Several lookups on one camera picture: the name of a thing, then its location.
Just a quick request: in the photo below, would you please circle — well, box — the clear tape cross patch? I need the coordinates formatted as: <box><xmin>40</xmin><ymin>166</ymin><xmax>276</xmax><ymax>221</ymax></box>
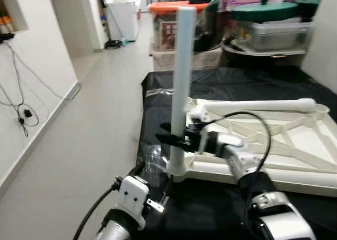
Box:
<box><xmin>141</xmin><ymin>145</ymin><xmax>172</xmax><ymax>175</ymax></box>

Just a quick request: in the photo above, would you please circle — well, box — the clear tape strip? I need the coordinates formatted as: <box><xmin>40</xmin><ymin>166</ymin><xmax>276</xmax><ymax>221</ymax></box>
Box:
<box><xmin>146</xmin><ymin>87</ymin><xmax>174</xmax><ymax>96</ymax></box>

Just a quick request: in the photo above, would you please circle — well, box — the black table cloth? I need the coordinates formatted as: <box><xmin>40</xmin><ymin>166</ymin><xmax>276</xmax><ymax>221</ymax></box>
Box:
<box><xmin>134</xmin><ymin>66</ymin><xmax>337</xmax><ymax>240</ymax></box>

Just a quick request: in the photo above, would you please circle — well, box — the beige cloth covered bench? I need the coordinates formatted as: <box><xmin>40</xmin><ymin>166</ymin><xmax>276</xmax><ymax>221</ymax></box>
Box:
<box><xmin>149</xmin><ymin>45</ymin><xmax>227</xmax><ymax>72</ymax></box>

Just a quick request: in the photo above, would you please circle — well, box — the black round wok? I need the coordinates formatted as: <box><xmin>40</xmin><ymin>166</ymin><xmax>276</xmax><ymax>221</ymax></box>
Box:
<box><xmin>221</xmin><ymin>37</ymin><xmax>311</xmax><ymax>67</ymax></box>

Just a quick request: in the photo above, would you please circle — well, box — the clear plastic storage container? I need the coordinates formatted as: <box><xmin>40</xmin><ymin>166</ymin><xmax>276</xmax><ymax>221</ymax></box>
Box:
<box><xmin>234</xmin><ymin>20</ymin><xmax>314</xmax><ymax>54</ymax></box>

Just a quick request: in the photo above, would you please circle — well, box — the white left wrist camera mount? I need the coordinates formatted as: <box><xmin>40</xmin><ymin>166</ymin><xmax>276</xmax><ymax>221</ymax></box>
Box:
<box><xmin>117</xmin><ymin>176</ymin><xmax>150</xmax><ymax>230</ymax></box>

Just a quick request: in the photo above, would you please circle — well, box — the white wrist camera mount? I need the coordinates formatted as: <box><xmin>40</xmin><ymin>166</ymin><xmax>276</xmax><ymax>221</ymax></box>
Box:
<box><xmin>186</xmin><ymin>104</ymin><xmax>212</xmax><ymax>146</ymax></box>
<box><xmin>117</xmin><ymin>176</ymin><xmax>150</xmax><ymax>230</ymax></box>

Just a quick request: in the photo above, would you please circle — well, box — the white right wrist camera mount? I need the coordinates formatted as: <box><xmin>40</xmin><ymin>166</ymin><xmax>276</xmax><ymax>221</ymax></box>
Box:
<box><xmin>186</xmin><ymin>104</ymin><xmax>212</xmax><ymax>146</ymax></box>

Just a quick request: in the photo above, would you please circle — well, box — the long thin wall cable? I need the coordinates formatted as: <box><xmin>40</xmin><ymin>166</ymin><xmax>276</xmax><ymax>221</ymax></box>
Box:
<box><xmin>0</xmin><ymin>43</ymin><xmax>81</xmax><ymax>101</ymax></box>

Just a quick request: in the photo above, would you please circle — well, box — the black cable with adapter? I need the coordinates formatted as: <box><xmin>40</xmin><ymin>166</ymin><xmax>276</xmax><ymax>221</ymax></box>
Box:
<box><xmin>0</xmin><ymin>82</ymin><xmax>40</xmax><ymax>138</ymax></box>

